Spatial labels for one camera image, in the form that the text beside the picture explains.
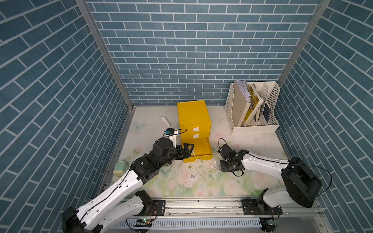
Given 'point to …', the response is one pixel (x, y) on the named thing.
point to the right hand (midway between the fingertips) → (224, 168)
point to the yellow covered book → (256, 101)
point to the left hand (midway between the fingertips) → (192, 147)
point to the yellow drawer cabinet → (195, 128)
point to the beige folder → (241, 101)
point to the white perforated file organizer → (266, 118)
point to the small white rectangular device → (165, 121)
